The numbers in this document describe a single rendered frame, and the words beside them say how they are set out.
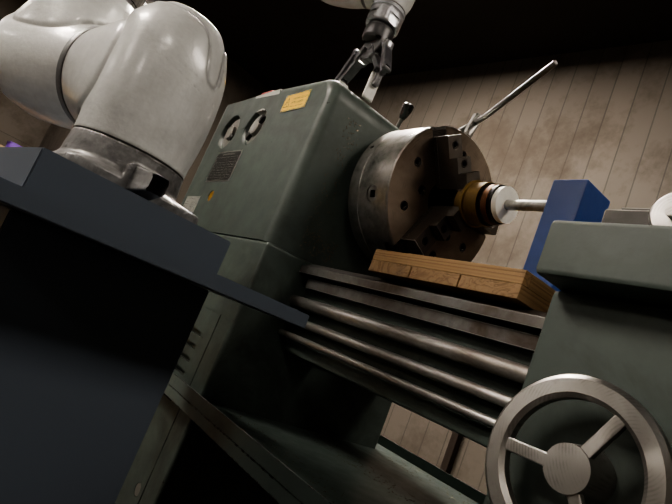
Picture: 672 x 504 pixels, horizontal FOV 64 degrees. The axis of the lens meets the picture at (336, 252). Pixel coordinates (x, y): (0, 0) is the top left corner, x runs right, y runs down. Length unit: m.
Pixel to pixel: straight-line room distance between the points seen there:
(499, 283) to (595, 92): 3.17
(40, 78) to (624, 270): 0.75
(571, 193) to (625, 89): 2.88
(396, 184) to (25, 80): 0.63
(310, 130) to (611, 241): 0.74
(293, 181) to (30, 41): 0.51
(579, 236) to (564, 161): 3.08
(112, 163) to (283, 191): 0.47
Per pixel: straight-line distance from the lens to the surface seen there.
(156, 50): 0.76
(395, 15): 1.47
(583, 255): 0.55
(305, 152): 1.12
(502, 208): 1.03
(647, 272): 0.52
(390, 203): 1.04
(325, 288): 1.04
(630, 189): 3.40
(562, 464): 0.51
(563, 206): 0.93
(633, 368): 0.54
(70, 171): 0.64
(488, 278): 0.75
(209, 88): 0.77
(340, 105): 1.17
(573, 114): 3.81
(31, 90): 0.90
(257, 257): 1.07
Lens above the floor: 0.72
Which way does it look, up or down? 9 degrees up
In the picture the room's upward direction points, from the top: 22 degrees clockwise
